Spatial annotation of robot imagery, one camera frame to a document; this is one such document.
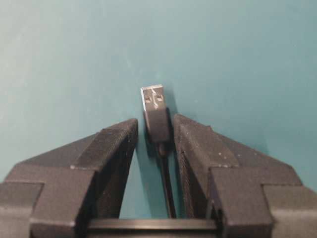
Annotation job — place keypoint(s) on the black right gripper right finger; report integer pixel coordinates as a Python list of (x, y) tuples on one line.
[(247, 193)]

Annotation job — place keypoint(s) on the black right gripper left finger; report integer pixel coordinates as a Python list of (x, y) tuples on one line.
[(55, 194)]

